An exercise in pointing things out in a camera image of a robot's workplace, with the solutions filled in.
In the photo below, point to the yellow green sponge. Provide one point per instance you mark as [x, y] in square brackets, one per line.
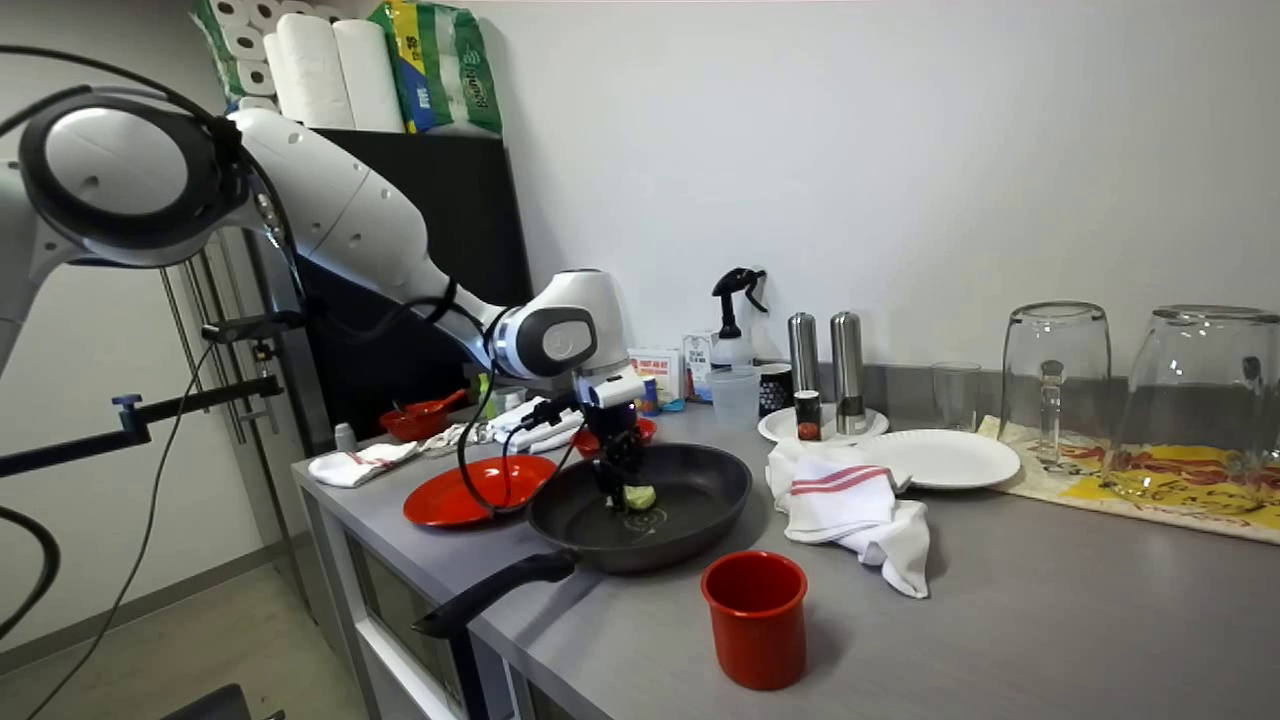
[642, 496]

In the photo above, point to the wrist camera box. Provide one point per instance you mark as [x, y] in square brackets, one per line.
[615, 394]

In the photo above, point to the patterned paper pack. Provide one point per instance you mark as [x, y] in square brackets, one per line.
[232, 45]

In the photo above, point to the small white box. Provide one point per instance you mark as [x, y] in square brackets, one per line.
[698, 362]

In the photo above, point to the paper towel rolls pack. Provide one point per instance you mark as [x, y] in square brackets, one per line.
[332, 75]

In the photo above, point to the white dinner plate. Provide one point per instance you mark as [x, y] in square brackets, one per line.
[940, 463]

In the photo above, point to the green package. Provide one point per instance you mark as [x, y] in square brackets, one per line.
[455, 65]

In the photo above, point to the spray bottle black nozzle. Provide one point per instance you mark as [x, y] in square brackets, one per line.
[730, 355]

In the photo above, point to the steel shaker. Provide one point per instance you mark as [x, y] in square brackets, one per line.
[848, 355]
[801, 348]

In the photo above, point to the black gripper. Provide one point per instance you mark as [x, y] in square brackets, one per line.
[616, 433]

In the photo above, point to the small grey bottle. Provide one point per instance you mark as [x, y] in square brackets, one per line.
[347, 436]

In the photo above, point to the black cabinet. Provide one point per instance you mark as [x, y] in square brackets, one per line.
[465, 202]

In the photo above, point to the clear plastic container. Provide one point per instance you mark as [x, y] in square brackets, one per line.
[778, 390]

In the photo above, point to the red plastic utensil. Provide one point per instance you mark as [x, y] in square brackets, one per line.
[419, 422]

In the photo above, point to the blue can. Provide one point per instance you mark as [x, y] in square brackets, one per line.
[650, 396]

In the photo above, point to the white first aid kit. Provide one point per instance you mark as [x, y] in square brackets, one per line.
[660, 369]

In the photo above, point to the white towel blue stripes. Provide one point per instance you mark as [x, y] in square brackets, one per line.
[525, 430]

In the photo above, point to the crumpled white cloth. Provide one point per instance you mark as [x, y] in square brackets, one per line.
[349, 466]

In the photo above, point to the dark frying pan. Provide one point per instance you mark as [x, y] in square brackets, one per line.
[693, 512]

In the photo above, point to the large upturned glass jar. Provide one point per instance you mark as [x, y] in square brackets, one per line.
[1204, 394]

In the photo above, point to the yellow patterned mat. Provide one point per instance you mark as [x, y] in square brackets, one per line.
[1175, 501]

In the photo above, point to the small white saucer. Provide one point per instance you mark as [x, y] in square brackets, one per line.
[774, 424]

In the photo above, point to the black equipment stand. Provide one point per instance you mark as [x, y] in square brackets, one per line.
[220, 707]

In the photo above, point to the white towel red stripe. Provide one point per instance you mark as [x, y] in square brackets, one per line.
[843, 506]

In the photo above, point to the red bowl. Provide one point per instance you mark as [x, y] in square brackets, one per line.
[585, 442]

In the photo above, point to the small dark spice jar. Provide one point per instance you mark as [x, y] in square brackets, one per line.
[810, 417]

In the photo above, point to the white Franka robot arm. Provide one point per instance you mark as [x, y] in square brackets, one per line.
[347, 213]

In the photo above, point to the red dinner plate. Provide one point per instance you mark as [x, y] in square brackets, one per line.
[447, 496]

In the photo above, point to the red cup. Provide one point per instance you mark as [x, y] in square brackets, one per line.
[759, 625]

